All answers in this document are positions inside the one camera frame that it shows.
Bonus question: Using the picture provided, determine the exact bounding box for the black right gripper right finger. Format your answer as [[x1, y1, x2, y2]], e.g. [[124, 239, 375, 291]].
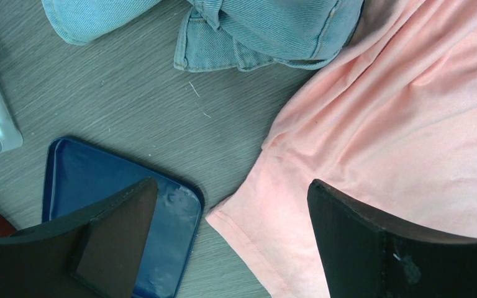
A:
[[307, 179, 477, 297]]

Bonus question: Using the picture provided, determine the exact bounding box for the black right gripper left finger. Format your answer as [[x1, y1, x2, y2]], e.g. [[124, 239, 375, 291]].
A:
[[0, 178, 158, 297]]

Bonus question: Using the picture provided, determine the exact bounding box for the blue tin lid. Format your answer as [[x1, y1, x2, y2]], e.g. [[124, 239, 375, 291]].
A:
[[42, 137, 204, 297]]

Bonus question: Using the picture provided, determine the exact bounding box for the light blue denim cloth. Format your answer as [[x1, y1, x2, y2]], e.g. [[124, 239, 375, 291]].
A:
[[42, 0, 364, 73]]

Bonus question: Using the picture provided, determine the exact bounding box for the pink cloth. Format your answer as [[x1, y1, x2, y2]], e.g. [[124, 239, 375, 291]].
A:
[[206, 1, 477, 297]]

